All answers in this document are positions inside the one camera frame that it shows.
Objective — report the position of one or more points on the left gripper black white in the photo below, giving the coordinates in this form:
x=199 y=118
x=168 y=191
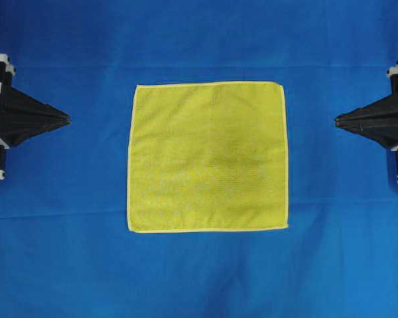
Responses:
x=20 y=108

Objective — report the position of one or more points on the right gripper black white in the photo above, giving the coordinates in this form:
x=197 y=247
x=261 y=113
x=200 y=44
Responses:
x=385 y=108

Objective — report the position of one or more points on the yellow-green microfiber towel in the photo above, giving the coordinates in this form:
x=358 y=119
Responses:
x=208 y=157

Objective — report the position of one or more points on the blue table cloth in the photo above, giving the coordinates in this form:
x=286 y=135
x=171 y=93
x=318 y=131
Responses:
x=65 y=248

